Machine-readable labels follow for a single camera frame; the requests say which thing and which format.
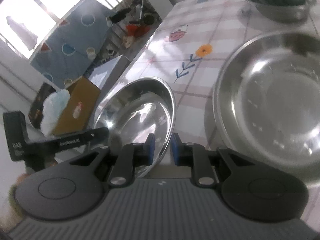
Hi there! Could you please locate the large steel plate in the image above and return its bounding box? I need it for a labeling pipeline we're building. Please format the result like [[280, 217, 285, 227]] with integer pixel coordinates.
[[213, 31, 319, 188]]

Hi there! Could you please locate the brown cardboard box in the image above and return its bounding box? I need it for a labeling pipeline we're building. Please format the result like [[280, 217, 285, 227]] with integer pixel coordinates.
[[52, 77, 100, 135]]

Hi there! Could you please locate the blue patterned hanging cloth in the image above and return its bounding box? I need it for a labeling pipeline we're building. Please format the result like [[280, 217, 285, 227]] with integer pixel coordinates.
[[30, 0, 114, 88]]

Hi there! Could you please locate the deep steel bowl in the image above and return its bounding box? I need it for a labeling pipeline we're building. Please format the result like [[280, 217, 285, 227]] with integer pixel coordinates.
[[245, 0, 317, 23]]

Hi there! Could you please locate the small steel plate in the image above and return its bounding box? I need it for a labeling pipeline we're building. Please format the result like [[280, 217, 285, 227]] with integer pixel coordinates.
[[93, 77, 176, 178]]

